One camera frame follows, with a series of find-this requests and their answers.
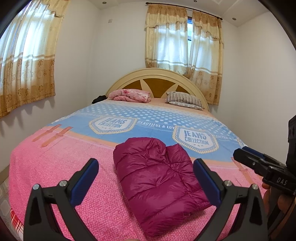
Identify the magenta quilted puffer jacket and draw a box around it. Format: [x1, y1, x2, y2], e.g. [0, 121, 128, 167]
[113, 137, 212, 238]

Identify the striped grey pillow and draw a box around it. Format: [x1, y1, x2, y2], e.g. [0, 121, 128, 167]
[165, 91, 205, 110]

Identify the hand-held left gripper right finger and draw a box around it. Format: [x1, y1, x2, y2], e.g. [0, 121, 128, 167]
[193, 158, 269, 241]

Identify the pink and blue printed bedspread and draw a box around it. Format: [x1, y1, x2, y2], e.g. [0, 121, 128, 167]
[9, 97, 269, 241]

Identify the red plaid mattress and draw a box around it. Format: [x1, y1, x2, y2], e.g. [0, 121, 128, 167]
[9, 206, 25, 237]

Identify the cream arched wooden headboard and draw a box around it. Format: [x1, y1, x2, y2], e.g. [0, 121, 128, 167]
[106, 68, 210, 112]

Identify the folded pink floral blanket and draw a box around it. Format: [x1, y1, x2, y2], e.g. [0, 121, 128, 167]
[108, 89, 152, 103]

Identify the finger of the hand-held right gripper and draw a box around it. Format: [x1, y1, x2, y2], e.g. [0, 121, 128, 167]
[233, 148, 272, 179]
[242, 146, 284, 166]

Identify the black cloth item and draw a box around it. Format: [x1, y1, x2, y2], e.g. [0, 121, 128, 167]
[92, 95, 108, 104]

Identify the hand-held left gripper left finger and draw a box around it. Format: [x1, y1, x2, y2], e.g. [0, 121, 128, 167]
[24, 158, 99, 241]

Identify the dark curtain rod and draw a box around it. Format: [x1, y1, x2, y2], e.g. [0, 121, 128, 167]
[146, 2, 223, 21]

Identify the person's right hand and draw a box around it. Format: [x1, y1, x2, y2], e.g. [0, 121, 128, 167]
[262, 183, 296, 234]

